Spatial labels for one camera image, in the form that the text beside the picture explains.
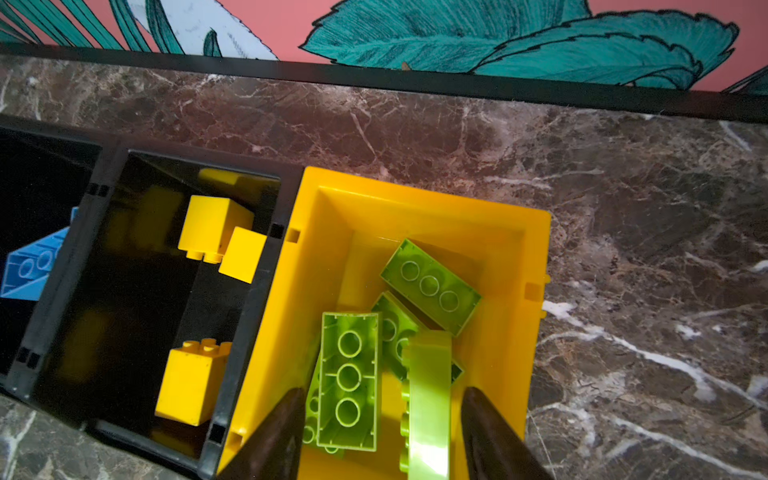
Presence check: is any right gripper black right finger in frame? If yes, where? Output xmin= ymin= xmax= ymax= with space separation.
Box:
xmin=461 ymin=387 xmax=553 ymax=480

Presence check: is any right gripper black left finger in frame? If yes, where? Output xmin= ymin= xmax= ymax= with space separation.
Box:
xmin=217 ymin=388 xmax=306 ymax=480

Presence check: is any green lego brick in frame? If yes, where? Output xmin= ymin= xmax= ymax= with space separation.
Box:
xmin=371 ymin=291 xmax=428 ymax=381
xmin=399 ymin=330 xmax=452 ymax=479
xmin=303 ymin=360 xmax=344 ymax=458
xmin=380 ymin=239 xmax=482 ymax=337
xmin=317 ymin=312 xmax=382 ymax=452

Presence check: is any yellow lego brick small front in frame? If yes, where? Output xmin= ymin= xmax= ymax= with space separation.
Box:
xmin=155 ymin=338 xmax=232 ymax=426

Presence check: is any black bin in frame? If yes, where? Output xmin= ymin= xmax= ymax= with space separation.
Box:
xmin=6 ymin=139 xmax=303 ymax=479
xmin=1 ymin=115 xmax=104 ymax=391

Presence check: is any yellow storage bin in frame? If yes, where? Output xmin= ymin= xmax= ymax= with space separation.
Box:
xmin=221 ymin=167 xmax=551 ymax=463

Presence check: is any blue lego brick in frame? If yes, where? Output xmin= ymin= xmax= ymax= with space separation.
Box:
xmin=1 ymin=227 xmax=69 ymax=301

